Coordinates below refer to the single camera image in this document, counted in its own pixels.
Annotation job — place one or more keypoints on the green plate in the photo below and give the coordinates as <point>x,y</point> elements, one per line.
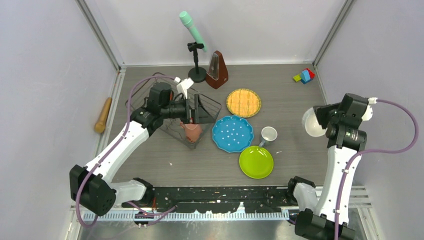
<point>256,162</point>

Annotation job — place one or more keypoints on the blue dotted plate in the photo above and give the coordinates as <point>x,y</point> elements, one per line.
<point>232,134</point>

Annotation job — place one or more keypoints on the white bowl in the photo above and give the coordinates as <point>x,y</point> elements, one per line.
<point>310,124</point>

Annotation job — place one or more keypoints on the grey mug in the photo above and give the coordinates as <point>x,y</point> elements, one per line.
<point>268,134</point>

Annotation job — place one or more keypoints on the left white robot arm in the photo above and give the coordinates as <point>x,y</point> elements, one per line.
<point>91,185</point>

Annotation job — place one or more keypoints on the colourful toy blocks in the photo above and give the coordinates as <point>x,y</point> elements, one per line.
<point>305,76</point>

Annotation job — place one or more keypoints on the mint green microphone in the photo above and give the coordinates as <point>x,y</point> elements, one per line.
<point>188,23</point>

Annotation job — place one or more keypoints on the brown wooden metronome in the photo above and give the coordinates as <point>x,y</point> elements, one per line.
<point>217,73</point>

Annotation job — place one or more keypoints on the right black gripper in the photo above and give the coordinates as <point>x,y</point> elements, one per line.
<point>320,111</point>

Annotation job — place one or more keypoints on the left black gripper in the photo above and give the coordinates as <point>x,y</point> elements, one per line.
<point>200,116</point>

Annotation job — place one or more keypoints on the pink ceramic mug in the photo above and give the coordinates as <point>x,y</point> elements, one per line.
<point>193,132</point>

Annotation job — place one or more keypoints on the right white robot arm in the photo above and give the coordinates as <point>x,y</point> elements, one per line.
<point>326,216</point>

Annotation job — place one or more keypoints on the black microphone stand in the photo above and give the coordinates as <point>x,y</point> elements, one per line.
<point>197,74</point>

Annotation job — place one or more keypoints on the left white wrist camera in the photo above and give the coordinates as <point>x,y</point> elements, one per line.
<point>182,85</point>

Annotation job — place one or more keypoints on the black wire dish rack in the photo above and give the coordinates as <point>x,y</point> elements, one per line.
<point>136,102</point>

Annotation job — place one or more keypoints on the woven bamboo coaster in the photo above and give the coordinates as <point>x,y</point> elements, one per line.
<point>243,103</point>

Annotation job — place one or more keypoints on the wooden rolling pin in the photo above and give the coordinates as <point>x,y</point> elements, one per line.
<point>101,122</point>

